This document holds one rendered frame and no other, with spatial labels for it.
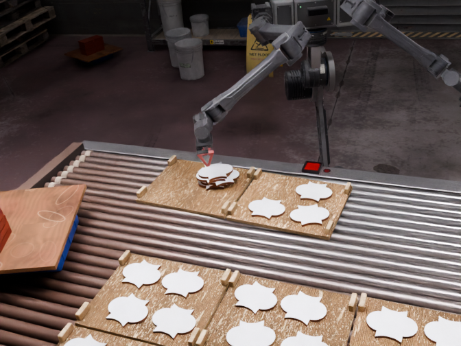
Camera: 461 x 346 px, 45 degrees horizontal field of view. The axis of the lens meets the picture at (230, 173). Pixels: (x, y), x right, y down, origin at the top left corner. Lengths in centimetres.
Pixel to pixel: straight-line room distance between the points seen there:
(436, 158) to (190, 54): 275
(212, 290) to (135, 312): 26
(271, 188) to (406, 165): 211
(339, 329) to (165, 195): 99
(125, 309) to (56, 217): 51
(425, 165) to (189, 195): 238
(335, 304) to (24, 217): 119
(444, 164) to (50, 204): 296
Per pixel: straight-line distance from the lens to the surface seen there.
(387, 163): 430
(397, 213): 221
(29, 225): 218
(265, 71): 216
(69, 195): 229
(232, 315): 177
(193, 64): 591
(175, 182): 241
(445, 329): 176
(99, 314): 188
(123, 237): 219
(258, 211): 215
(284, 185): 232
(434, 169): 427
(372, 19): 227
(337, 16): 274
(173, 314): 179
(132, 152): 276
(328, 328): 173
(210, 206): 223
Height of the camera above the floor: 221
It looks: 32 degrees down
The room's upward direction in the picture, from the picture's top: 6 degrees counter-clockwise
